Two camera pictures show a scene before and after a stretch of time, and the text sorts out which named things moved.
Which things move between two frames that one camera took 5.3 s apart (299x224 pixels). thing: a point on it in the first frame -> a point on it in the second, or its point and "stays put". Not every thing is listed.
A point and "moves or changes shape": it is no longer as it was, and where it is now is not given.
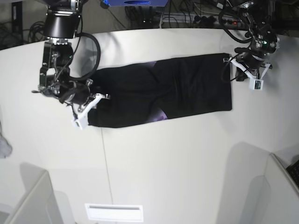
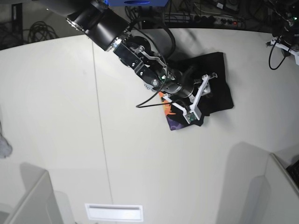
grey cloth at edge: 5,149 stays put
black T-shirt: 150,92 moves or changes shape
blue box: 137,3 stays put
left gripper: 77,93 -> 186,83
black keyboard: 293,170 stays put
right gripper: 252,61 -> 290,38
